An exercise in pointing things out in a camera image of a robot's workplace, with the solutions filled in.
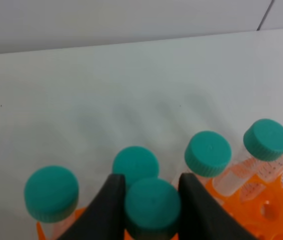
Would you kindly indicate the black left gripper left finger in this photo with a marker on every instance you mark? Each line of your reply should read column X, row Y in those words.
column 104, row 217

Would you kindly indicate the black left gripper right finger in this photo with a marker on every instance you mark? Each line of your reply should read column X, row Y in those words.
column 202, row 218

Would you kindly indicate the row tube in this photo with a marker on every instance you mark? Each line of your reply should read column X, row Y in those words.
column 135, row 163
column 267, row 173
column 206, row 156
column 262, row 142

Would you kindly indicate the orange test tube rack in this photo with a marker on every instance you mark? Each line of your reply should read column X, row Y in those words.
column 262, row 217

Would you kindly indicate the front left racked test tube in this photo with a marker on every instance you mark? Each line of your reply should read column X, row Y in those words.
column 51, row 197

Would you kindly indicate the green capped clear test tube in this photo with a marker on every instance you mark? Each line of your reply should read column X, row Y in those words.
column 152, row 208

